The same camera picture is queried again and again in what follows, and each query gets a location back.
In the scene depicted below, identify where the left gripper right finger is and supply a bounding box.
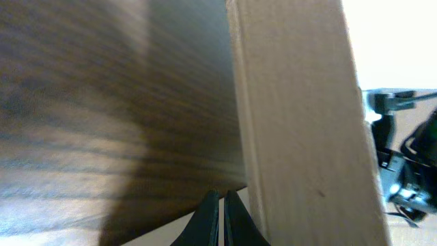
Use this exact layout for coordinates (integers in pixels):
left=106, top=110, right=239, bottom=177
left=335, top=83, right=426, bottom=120
left=224, top=190, right=270, bottom=246

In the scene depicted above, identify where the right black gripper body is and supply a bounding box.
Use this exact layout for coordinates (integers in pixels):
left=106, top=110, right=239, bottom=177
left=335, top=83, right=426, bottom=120
left=367, top=90, right=436, bottom=222

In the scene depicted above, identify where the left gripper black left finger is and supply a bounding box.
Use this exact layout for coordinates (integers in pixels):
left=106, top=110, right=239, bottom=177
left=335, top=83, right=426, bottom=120
left=171, top=191, right=219, bottom=246

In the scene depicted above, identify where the brown cardboard box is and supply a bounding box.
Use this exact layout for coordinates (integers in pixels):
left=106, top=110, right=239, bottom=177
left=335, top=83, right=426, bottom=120
left=225, top=0, right=390, bottom=245

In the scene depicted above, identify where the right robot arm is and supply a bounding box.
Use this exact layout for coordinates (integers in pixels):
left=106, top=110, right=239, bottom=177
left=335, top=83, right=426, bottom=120
left=365, top=90, right=436, bottom=228

